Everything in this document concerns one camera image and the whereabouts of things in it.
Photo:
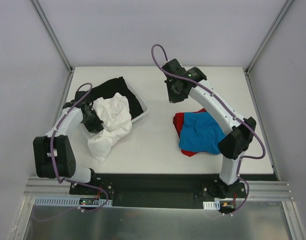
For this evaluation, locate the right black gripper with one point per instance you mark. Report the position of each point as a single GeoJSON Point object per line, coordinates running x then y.
{"type": "Point", "coordinates": [174, 92]}

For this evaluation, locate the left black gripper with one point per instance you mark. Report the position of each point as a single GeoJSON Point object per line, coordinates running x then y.
{"type": "Point", "coordinates": [94, 122]}

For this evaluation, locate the white plastic basket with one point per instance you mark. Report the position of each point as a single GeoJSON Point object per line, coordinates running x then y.
{"type": "Point", "coordinates": [141, 100]}

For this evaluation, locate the white t shirt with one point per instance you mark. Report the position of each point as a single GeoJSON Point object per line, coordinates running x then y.
{"type": "Point", "coordinates": [115, 114]}

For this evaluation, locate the red t shirt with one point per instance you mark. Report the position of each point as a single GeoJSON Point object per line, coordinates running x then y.
{"type": "Point", "coordinates": [187, 143]}

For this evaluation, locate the blue t shirt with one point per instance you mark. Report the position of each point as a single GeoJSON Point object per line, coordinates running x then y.
{"type": "Point", "coordinates": [209, 133]}

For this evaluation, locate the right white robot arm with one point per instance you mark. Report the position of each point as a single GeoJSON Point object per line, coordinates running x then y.
{"type": "Point", "coordinates": [238, 131]}

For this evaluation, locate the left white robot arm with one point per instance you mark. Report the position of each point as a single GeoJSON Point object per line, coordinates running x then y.
{"type": "Point", "coordinates": [54, 157]}

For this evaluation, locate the black t shirt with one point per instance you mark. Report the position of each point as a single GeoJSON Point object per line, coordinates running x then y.
{"type": "Point", "coordinates": [109, 88]}

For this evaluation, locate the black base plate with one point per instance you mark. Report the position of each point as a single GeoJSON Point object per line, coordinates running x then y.
{"type": "Point", "coordinates": [160, 190]}

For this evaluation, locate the aluminium rail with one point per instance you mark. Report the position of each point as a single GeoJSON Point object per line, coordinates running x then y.
{"type": "Point", "coordinates": [259, 190]}

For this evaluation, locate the left white cable duct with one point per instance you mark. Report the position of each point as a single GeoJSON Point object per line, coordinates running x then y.
{"type": "Point", "coordinates": [72, 202]}

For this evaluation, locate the white cable duct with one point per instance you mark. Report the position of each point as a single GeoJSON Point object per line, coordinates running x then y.
{"type": "Point", "coordinates": [72, 202]}
{"type": "Point", "coordinates": [211, 205]}

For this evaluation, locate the right white cable duct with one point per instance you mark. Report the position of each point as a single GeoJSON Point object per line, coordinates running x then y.
{"type": "Point", "coordinates": [211, 205]}

